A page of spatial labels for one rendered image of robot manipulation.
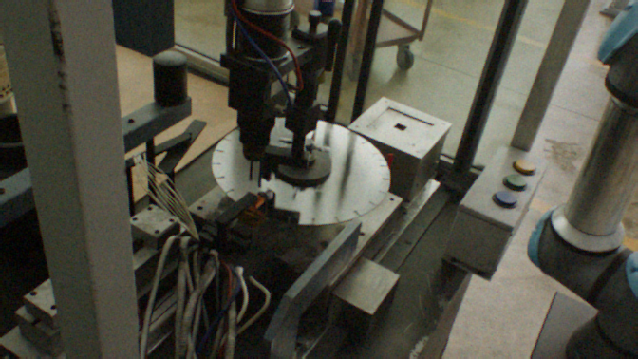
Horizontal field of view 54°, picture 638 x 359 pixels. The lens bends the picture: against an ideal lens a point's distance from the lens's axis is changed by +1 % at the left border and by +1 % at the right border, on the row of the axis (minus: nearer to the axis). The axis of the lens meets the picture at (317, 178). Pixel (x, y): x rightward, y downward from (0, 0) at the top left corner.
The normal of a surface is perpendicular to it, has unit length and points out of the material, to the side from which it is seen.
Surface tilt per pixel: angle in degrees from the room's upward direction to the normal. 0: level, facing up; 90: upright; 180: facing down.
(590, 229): 98
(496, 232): 90
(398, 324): 0
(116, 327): 90
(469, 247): 90
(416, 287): 0
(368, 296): 0
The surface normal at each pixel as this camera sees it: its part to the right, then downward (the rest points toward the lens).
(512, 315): 0.12, -0.79
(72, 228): -0.51, 0.47
